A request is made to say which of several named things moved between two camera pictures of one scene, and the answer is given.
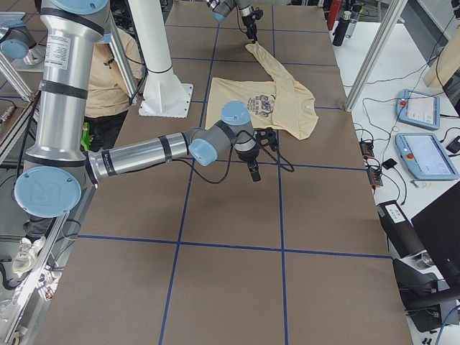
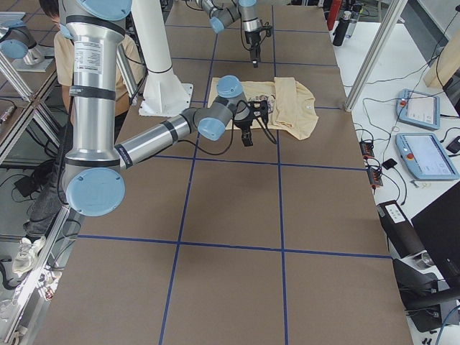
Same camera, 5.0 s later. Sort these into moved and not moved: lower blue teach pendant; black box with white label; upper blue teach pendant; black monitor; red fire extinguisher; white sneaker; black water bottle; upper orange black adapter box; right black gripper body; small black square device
Moved: right black gripper body
Not moved: upper blue teach pendant; upper orange black adapter box; lower blue teach pendant; white sneaker; small black square device; black monitor; red fire extinguisher; black water bottle; black box with white label
